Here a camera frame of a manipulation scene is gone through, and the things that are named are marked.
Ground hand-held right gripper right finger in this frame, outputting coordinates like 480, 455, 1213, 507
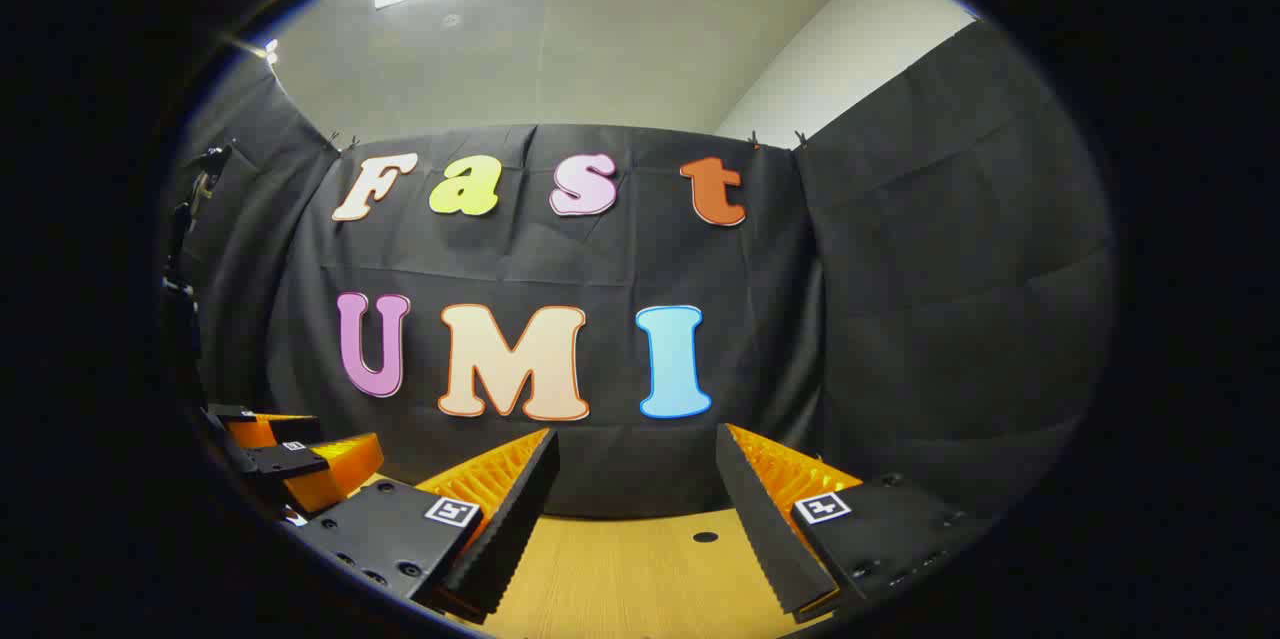
715, 422, 994, 618

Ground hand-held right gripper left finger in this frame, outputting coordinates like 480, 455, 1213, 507
296, 427, 561, 623

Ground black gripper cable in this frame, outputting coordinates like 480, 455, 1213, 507
165, 144, 233, 270

